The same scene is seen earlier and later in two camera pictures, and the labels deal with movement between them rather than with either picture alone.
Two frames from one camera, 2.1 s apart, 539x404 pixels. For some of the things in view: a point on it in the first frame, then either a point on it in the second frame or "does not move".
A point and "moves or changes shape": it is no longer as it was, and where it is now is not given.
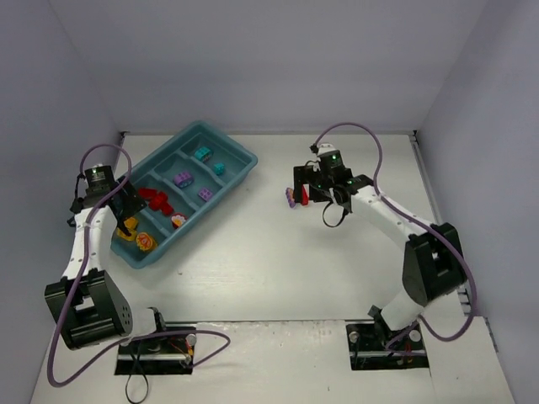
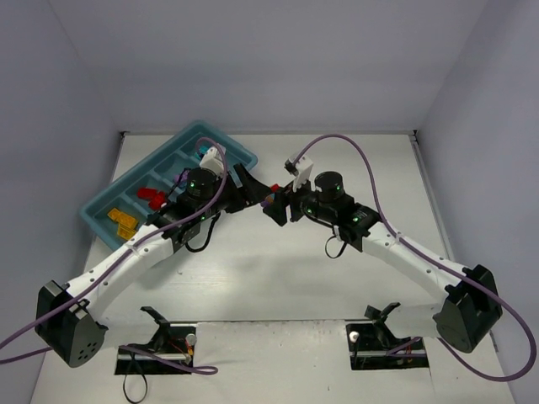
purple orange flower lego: x=290 y=197 moves or changes shape
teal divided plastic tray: x=193 y=167 does not move
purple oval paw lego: x=183 y=179 does not move
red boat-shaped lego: x=147 y=193 does not move
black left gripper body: x=131 y=202 → x=241 y=190
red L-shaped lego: x=159 y=202 does not move
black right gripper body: x=301 y=181 → x=285 y=206
